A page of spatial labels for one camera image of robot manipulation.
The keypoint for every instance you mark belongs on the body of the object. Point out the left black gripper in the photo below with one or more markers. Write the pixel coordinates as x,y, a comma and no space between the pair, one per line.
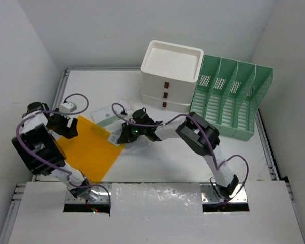
68,132

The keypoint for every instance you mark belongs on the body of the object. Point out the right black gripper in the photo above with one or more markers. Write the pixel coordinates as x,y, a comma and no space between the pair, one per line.
126,136

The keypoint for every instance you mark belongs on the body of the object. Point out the orange plastic folder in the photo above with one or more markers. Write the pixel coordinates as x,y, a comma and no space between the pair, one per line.
91,151

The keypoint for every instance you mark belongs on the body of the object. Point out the white three-drawer storage box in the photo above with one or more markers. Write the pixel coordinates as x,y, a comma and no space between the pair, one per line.
169,75

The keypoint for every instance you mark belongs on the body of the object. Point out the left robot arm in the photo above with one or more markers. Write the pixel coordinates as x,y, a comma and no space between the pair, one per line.
41,152

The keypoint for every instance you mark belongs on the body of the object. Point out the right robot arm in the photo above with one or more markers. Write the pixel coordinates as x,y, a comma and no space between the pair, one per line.
198,134

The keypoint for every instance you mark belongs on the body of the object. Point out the clear sleeve with documents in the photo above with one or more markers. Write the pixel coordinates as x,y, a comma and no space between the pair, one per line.
105,118

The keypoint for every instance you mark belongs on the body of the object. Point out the white foam front panel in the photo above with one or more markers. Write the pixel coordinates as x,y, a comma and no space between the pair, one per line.
156,213

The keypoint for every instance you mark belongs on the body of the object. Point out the green plastic file organizer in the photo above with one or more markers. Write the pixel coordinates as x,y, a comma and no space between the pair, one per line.
229,93

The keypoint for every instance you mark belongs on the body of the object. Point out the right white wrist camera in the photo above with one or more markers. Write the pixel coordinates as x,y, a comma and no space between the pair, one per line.
126,114

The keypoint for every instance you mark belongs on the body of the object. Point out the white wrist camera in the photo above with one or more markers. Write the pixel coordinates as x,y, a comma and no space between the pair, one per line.
126,114
67,107

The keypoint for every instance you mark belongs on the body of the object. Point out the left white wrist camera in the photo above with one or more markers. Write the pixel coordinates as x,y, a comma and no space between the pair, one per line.
67,107

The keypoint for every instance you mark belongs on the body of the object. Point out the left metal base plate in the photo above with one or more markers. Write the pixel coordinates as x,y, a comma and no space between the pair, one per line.
97,195

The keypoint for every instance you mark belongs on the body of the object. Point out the metal base plate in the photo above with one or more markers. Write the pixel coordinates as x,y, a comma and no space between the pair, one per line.
97,195
210,196

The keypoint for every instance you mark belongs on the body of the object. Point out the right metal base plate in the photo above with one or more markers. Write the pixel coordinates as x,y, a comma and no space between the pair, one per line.
210,196

